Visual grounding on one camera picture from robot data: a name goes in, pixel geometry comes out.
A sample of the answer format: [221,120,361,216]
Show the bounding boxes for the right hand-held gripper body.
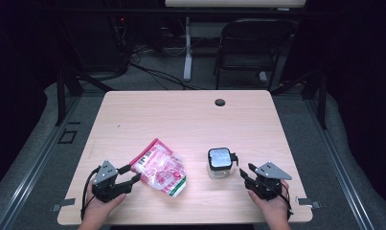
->
[244,161,293,202]

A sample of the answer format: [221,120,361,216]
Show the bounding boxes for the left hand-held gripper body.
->
[91,160,132,203]

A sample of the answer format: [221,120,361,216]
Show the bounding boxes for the red and white snack bag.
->
[129,137,188,198]

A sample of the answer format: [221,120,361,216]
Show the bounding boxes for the clear jar with black lid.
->
[207,147,239,180]

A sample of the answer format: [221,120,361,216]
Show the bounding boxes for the person's left hand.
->
[84,180,127,221]

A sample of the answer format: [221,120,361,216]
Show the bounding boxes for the person's right hand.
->
[247,179,292,224]

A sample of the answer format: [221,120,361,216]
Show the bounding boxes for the dark equipment cabinet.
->
[65,12,131,73]

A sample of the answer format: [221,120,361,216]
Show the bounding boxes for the black folding chair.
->
[213,17,299,92]

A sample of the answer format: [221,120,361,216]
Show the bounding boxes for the white desk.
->
[164,0,307,82]

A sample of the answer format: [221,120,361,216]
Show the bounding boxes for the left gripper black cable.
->
[79,166,102,221]

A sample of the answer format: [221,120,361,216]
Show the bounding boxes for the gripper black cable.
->
[280,183,294,220]
[79,166,102,221]

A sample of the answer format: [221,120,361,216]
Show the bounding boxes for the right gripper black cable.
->
[280,183,294,220]

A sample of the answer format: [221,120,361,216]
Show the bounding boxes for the grey metal bracket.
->
[50,197,77,213]
[295,195,323,210]

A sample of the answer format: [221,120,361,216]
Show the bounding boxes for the aluminium floor rail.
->
[304,95,376,230]
[0,95,81,230]

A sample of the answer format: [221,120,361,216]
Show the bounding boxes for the black metal frame stand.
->
[270,68,329,130]
[55,68,115,127]

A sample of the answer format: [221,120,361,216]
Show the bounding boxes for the black floor cables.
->
[127,44,203,91]

